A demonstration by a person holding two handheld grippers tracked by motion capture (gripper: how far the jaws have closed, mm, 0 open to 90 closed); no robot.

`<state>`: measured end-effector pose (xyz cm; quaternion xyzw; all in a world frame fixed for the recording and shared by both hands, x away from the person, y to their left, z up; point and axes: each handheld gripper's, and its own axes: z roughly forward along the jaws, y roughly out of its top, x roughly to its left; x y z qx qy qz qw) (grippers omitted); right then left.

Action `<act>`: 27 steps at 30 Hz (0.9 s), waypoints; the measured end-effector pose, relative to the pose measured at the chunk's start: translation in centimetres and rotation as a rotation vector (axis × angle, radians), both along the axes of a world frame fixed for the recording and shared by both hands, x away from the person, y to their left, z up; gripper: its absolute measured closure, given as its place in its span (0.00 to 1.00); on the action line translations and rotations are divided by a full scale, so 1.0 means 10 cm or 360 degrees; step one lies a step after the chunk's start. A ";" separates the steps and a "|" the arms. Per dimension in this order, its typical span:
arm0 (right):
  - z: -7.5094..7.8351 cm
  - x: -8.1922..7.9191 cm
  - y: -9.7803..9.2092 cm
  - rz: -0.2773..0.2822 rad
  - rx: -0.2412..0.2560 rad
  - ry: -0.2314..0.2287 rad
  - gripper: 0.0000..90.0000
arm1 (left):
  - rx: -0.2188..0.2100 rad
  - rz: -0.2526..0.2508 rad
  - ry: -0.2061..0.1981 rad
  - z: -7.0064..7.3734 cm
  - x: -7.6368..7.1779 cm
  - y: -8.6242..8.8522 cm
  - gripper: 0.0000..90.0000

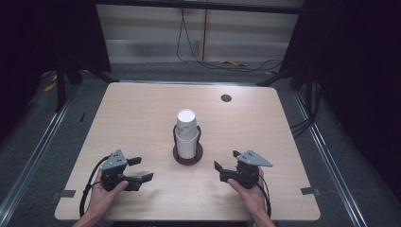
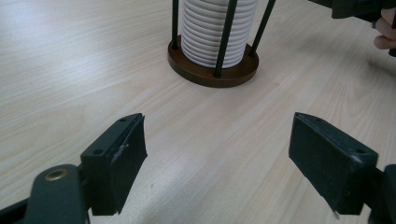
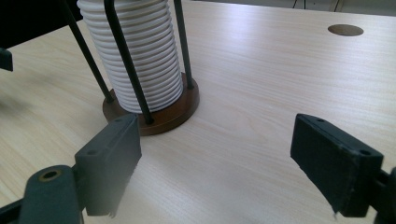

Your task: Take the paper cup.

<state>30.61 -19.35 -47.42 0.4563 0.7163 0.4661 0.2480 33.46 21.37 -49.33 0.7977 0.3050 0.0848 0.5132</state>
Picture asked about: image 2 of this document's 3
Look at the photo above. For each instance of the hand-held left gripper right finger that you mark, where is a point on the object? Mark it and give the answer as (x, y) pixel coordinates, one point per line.
(330, 155)

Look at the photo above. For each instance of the stack of white paper cups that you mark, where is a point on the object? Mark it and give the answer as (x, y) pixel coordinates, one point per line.
(202, 31)

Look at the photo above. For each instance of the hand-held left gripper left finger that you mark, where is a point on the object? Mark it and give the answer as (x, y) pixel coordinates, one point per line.
(124, 149)

